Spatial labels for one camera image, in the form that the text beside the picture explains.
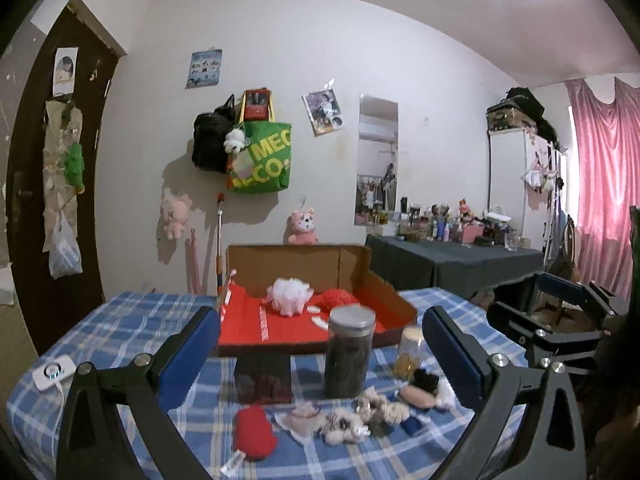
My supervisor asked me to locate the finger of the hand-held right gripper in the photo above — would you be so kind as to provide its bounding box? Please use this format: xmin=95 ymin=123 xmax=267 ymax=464
xmin=487 ymin=301 xmax=606 ymax=368
xmin=537 ymin=271 xmax=628 ymax=317

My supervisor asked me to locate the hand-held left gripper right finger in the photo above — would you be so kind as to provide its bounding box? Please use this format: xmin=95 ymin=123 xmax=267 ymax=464
xmin=422 ymin=306 xmax=586 ymax=480

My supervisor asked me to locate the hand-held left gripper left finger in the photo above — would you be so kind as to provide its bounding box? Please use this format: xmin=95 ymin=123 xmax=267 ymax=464
xmin=55 ymin=305 xmax=222 ymax=480

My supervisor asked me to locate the cardboard box with red lining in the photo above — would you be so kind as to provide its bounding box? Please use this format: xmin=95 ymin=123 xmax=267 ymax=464
xmin=216 ymin=244 xmax=418 ymax=358

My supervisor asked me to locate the cream scrunchie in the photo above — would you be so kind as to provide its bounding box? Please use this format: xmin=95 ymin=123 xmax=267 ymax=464
xmin=356 ymin=387 xmax=388 ymax=418
xmin=382 ymin=400 xmax=411 ymax=423

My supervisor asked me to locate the red knitted ball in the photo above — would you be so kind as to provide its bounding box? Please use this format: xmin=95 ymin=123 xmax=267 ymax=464
xmin=220 ymin=405 xmax=278 ymax=476

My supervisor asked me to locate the fluffy grey white keychain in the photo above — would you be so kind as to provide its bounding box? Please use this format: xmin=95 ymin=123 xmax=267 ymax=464
xmin=315 ymin=407 xmax=371 ymax=446

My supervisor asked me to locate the small clear jar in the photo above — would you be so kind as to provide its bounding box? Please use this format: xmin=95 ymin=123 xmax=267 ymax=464
xmin=392 ymin=327 xmax=426 ymax=381

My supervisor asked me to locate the black box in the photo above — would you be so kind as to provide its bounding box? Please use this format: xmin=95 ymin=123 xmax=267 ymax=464
xmin=234 ymin=352 xmax=293 ymax=405

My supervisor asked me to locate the blue plaid sheet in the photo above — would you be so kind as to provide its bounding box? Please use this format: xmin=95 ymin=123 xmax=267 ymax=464
xmin=6 ymin=287 xmax=531 ymax=480

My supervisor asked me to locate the pink umbrella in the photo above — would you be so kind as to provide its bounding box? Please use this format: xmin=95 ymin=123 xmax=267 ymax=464
xmin=186 ymin=228 xmax=203 ymax=293

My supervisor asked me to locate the table with dark cloth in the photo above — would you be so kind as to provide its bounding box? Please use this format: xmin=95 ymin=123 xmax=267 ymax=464
xmin=365 ymin=233 xmax=546 ymax=301

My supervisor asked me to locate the dark jar with metal lid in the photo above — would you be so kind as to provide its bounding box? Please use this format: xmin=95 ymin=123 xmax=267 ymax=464
xmin=324 ymin=305 xmax=377 ymax=400

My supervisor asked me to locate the white mesh bath pouf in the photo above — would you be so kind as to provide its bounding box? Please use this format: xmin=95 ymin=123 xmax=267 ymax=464
xmin=262 ymin=277 xmax=313 ymax=318

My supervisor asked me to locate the clothes rack with garments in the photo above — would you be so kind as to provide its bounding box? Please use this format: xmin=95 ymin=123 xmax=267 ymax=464
xmin=520 ymin=130 xmax=571 ymax=271

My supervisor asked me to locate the mop pole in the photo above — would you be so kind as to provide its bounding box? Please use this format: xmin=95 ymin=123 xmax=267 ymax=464
xmin=215 ymin=192 xmax=226 ymax=297

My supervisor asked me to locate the pink curtain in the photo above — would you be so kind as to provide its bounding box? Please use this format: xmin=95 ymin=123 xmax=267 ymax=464
xmin=565 ymin=76 xmax=640 ymax=301

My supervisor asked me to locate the row of cosmetic bottles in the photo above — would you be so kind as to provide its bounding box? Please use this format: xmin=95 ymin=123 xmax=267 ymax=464
xmin=372 ymin=196 xmax=531 ymax=252

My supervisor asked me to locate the red mesh bath pouf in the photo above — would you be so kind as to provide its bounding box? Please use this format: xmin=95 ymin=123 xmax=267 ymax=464
xmin=314 ymin=287 xmax=358 ymax=313

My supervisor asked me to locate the white electronic device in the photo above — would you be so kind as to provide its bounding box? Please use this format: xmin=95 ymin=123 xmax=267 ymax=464
xmin=32 ymin=355 xmax=77 ymax=391

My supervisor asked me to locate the pink plush rabbit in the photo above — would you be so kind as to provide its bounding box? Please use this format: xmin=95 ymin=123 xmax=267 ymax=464
xmin=159 ymin=189 xmax=193 ymax=241

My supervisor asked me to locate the white plastic bag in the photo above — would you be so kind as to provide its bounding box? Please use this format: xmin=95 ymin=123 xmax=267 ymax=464
xmin=48 ymin=210 xmax=83 ymax=279

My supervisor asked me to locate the pink plush cat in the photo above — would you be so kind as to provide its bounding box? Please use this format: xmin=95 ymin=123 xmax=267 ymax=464
xmin=286 ymin=207 xmax=320 ymax=246

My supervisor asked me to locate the patterned storage case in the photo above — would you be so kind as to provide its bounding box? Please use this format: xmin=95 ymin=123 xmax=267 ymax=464
xmin=486 ymin=102 xmax=531 ymax=132

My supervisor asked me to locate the black bag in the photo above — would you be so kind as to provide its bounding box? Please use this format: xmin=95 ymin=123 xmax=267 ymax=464
xmin=505 ymin=86 xmax=546 ymax=121

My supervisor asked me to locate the green tote bag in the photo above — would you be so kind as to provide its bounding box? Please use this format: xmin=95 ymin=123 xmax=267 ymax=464
xmin=226 ymin=91 xmax=293 ymax=195

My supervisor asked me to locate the black backpack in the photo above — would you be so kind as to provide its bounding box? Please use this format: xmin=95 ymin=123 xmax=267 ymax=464
xmin=191 ymin=95 xmax=237 ymax=173

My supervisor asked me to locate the small white plush toy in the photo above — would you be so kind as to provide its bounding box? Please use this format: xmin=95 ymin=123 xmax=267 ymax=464
xmin=223 ymin=127 xmax=246 ymax=155

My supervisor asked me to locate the green plush toy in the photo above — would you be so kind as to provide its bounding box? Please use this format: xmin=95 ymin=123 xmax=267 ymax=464
xmin=64 ymin=142 xmax=86 ymax=193

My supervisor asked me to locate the beige hanging organiser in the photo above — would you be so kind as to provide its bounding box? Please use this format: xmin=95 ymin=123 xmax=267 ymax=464
xmin=42 ymin=97 xmax=83 ymax=253

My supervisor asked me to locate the dark brown door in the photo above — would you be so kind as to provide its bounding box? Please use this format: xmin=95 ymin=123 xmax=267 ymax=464
xmin=5 ymin=0 xmax=126 ymax=356

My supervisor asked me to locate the red framed picture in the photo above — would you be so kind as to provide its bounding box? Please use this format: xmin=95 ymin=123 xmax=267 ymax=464
xmin=242 ymin=89 xmax=273 ymax=122

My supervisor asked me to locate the photo on door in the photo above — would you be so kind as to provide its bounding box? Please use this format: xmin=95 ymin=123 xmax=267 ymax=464
xmin=52 ymin=47 xmax=79 ymax=96

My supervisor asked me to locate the white cable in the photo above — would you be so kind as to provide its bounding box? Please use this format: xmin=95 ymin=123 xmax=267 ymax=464
xmin=42 ymin=382 xmax=68 ymax=478

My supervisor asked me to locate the wall mirror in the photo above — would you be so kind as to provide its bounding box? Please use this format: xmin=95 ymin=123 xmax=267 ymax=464
xmin=354 ymin=93 xmax=400 ymax=227

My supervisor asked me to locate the photo collage wall poster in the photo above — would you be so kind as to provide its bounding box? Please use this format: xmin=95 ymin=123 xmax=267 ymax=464
xmin=301 ymin=80 xmax=344 ymax=137

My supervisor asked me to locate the blue wall poster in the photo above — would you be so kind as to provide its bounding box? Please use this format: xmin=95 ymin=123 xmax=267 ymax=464
xmin=186 ymin=49 xmax=223 ymax=89

